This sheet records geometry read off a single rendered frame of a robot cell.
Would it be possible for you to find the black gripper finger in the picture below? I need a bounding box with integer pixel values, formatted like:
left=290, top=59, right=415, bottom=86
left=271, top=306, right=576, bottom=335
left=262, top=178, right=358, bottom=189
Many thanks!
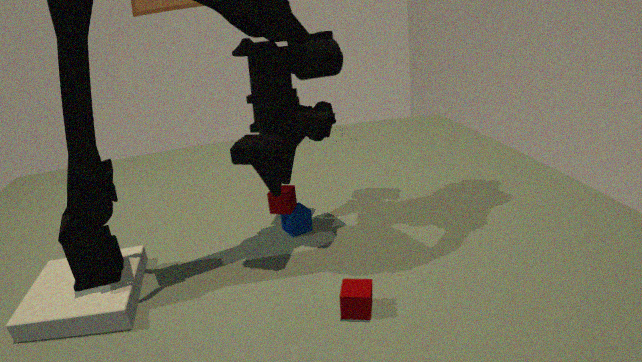
left=282, top=133, right=306, bottom=184
left=252, top=151, right=291, bottom=196

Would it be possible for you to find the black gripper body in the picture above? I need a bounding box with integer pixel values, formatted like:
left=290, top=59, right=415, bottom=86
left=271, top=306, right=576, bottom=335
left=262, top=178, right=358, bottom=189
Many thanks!
left=230, top=83, right=297, bottom=165

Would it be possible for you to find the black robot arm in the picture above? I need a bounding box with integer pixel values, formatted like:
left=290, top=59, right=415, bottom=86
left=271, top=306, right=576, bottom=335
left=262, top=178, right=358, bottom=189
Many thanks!
left=47, top=0, right=343, bottom=291

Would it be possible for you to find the blue cube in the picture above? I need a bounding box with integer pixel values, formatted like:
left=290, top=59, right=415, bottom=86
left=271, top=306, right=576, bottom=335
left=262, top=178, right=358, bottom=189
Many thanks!
left=280, top=203, right=313, bottom=237

